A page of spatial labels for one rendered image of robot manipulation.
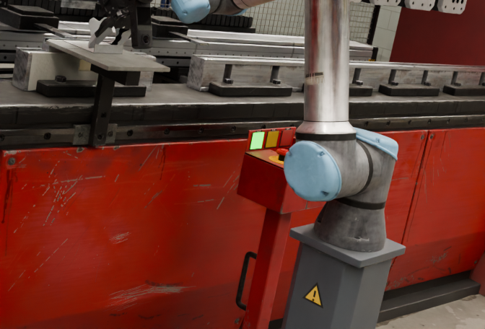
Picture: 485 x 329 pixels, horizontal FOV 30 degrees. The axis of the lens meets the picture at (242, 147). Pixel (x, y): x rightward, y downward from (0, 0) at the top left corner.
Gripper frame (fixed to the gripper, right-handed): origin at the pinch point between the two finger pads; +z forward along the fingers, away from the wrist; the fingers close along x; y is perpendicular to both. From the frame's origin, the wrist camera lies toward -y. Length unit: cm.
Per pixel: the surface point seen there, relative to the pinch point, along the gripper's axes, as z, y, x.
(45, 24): 18.7, 21.5, -2.1
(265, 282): 27, -58, -46
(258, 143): 5, -27, -42
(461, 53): 22, 21, -216
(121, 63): -7.2, -10.1, 3.7
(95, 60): -5.6, -8.3, 9.3
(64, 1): 1.7, 15.2, 3.9
